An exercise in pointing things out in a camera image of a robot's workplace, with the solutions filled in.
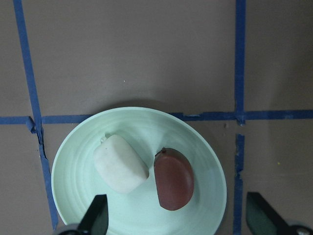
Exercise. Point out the white bun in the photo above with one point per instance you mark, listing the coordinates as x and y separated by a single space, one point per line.
119 165

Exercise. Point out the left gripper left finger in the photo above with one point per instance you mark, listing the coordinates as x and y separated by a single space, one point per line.
95 220

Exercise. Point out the brown bun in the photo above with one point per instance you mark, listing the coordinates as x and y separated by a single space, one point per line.
174 179

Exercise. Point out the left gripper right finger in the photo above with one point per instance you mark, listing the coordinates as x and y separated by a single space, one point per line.
261 218

